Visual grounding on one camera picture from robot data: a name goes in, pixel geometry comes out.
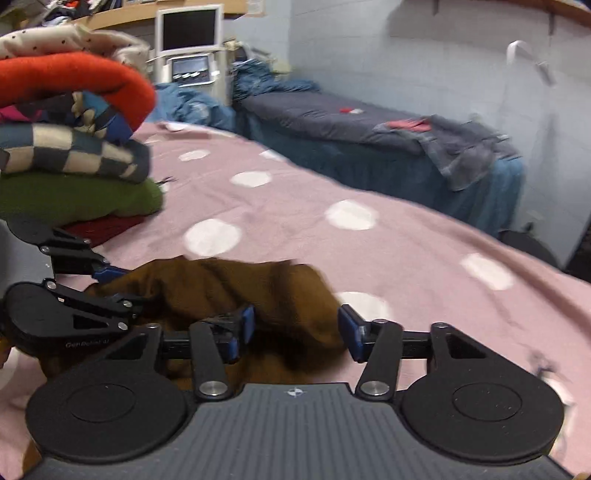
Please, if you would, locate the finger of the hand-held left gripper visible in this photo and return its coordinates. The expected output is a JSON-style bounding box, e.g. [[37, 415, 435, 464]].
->
[[6, 214, 129, 283], [42, 279, 147, 332]]

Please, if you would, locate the blue cream checkered folded garment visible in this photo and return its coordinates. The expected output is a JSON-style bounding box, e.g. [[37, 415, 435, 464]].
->
[[0, 122, 151, 184]]

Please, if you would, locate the massage bed with blue skirt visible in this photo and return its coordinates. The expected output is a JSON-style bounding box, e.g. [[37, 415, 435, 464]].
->
[[233, 90, 527, 239]]

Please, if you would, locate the white monitor device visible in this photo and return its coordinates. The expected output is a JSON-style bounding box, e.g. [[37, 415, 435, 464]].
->
[[154, 4, 228, 89]]

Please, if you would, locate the wooden wall shelf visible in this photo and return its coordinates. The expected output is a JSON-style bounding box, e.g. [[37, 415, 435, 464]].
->
[[69, 0, 267, 31]]

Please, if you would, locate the cream dotted folded garment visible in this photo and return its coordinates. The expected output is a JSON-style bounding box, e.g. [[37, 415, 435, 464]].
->
[[0, 23, 153, 75]]

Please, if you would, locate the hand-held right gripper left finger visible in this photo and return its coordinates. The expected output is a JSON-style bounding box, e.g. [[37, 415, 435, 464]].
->
[[104, 305, 256, 401]]

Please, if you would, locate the blue denim garment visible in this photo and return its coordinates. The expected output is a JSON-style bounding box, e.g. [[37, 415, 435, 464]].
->
[[154, 83, 237, 133], [233, 60, 320, 100]]

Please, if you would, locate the black round stool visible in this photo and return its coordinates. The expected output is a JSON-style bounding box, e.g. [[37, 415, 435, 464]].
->
[[499, 228, 562, 271]]

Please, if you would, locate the brown garment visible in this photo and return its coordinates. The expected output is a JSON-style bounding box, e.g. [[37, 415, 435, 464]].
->
[[0, 257, 352, 474]]

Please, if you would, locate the grey towel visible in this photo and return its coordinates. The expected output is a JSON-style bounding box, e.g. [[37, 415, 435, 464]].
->
[[373, 114, 522, 192]]

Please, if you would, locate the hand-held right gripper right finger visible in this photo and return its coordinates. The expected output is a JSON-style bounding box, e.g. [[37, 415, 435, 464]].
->
[[338, 305, 488, 401]]

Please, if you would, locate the dark red folded garment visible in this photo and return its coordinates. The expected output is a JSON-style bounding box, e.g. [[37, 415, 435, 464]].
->
[[62, 215, 149, 248]]

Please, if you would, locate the blue patterned folded garment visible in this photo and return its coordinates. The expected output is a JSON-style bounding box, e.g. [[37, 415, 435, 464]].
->
[[0, 90, 134, 144]]

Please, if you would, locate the orange-red folded sweater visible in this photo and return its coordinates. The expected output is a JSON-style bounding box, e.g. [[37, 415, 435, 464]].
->
[[0, 52, 158, 132]]

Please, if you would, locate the red cloth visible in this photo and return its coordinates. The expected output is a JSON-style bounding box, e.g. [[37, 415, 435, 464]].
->
[[388, 118, 432, 133]]

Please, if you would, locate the pink polka-dot blanket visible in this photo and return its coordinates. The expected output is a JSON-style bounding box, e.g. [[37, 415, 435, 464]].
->
[[0, 121, 591, 480]]

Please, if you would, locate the green folded garment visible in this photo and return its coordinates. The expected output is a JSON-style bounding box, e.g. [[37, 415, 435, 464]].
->
[[0, 178, 165, 228]]

